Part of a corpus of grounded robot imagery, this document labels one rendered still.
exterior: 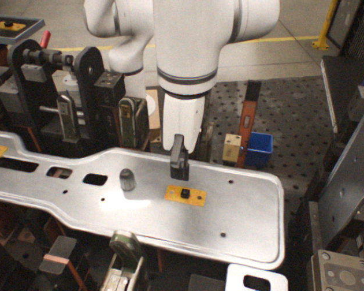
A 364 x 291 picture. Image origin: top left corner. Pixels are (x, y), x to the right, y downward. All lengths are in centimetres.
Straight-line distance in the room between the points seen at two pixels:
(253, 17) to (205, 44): 6
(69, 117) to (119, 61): 34
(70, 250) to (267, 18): 49
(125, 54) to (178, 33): 68
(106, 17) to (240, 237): 69
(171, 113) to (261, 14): 16
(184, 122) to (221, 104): 98
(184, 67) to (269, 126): 95
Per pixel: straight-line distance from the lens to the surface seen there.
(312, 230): 63
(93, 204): 64
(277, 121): 133
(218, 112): 133
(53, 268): 60
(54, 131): 88
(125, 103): 70
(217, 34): 37
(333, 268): 53
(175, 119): 41
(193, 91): 39
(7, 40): 94
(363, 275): 55
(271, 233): 60
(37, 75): 78
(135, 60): 103
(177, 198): 61
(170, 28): 36
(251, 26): 39
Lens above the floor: 150
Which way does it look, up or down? 45 degrees down
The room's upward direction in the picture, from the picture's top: straight up
